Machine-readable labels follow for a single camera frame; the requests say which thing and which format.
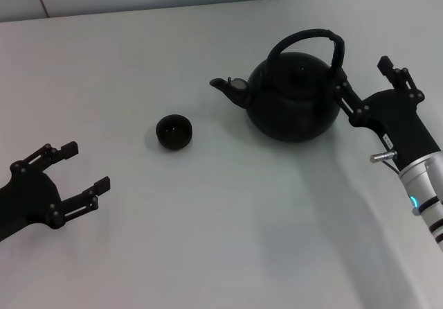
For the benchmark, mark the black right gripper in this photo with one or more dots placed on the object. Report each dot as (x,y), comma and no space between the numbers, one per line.
(398,122)

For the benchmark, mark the dark brown round teacup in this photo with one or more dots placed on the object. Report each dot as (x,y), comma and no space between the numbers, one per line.
(173,132)

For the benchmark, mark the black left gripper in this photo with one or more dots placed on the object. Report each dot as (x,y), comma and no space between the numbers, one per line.
(31,198)

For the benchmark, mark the black cast iron teapot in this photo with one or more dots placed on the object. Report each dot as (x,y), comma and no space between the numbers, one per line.
(294,115)

